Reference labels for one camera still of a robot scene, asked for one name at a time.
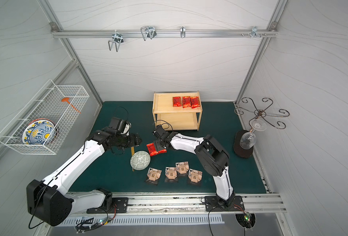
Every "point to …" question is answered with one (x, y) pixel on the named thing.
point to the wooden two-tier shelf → (175, 111)
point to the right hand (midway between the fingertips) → (161, 142)
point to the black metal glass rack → (261, 112)
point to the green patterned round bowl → (140, 160)
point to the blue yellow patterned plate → (40, 132)
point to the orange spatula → (67, 99)
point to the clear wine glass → (248, 140)
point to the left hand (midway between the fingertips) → (137, 142)
